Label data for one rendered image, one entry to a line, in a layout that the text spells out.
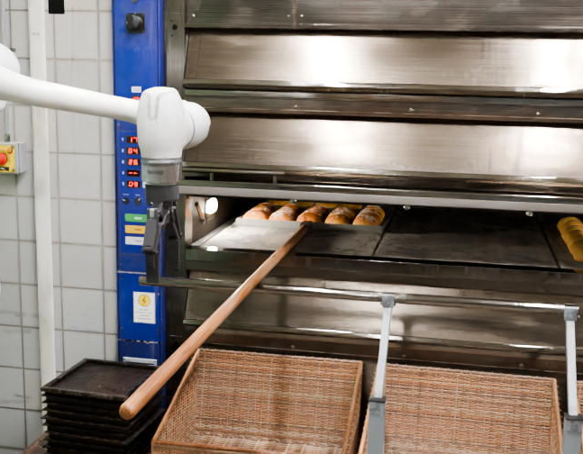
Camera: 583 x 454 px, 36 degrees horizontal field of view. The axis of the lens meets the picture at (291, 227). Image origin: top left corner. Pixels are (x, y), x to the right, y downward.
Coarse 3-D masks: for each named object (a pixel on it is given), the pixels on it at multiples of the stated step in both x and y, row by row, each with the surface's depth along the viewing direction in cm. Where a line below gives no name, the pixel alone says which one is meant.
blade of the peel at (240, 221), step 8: (240, 216) 338; (384, 216) 355; (240, 224) 332; (248, 224) 332; (256, 224) 331; (264, 224) 330; (272, 224) 330; (280, 224) 329; (288, 224) 329; (296, 224) 328; (320, 224) 326; (328, 224) 326; (336, 224) 325; (344, 224) 324; (352, 224) 324; (384, 224) 330; (376, 232) 323
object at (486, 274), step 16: (192, 256) 290; (208, 256) 289; (224, 256) 288; (240, 256) 287; (256, 256) 286; (288, 256) 284; (304, 256) 283; (320, 256) 283; (336, 256) 284; (352, 256) 284; (368, 256) 284; (384, 272) 279; (400, 272) 278; (416, 272) 277; (432, 272) 276; (448, 272) 275; (464, 272) 274; (480, 272) 273; (496, 272) 272; (512, 272) 271; (528, 272) 270; (544, 272) 269; (560, 272) 268; (576, 272) 268
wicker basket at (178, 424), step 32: (224, 352) 290; (192, 384) 286; (224, 384) 289; (256, 384) 288; (288, 384) 286; (320, 384) 284; (352, 384) 282; (192, 416) 288; (288, 416) 285; (352, 416) 257; (160, 448) 250; (192, 448) 247; (224, 448) 246; (256, 448) 279; (288, 448) 280; (320, 448) 280; (352, 448) 264
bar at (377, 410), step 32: (192, 288) 253; (224, 288) 250; (256, 288) 248; (288, 288) 247; (320, 288) 246; (384, 320) 239; (576, 320) 232; (384, 352) 233; (576, 384) 222; (384, 416) 224; (576, 416) 216; (576, 448) 216
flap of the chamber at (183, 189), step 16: (192, 192) 271; (208, 192) 270; (224, 192) 269; (240, 192) 268; (256, 192) 267; (272, 192) 266; (288, 192) 265; (304, 192) 264; (480, 208) 255; (496, 208) 254; (512, 208) 253; (528, 208) 252; (544, 208) 251; (560, 208) 250; (576, 208) 249
